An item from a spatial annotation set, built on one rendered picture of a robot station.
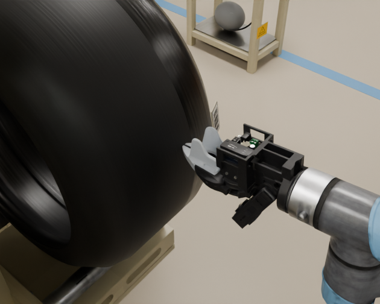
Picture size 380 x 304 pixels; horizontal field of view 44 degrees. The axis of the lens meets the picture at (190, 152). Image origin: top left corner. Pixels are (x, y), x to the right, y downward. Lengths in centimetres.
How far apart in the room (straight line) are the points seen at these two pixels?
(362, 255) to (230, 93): 248
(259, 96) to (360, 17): 140
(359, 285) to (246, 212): 19
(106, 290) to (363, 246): 62
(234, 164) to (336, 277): 20
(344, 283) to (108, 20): 50
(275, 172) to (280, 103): 237
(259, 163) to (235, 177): 5
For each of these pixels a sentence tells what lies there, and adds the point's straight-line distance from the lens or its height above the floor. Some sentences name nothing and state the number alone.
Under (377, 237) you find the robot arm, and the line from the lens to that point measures 62.
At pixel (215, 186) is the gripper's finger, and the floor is 126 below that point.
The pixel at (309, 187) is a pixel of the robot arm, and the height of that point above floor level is 133.
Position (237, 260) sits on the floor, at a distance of 217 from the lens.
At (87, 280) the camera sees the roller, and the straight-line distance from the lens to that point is 105.
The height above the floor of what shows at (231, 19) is 27.
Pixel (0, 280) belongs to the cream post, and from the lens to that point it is 98.
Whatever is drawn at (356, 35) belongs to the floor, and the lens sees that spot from 389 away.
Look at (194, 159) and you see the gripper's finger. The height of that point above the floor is 126.
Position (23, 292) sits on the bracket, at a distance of 102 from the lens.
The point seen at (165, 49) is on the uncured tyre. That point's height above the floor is 139.
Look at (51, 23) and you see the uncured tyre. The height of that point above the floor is 146.
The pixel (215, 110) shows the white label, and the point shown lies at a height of 126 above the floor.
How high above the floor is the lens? 178
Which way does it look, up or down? 43 degrees down
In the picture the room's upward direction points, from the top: straight up
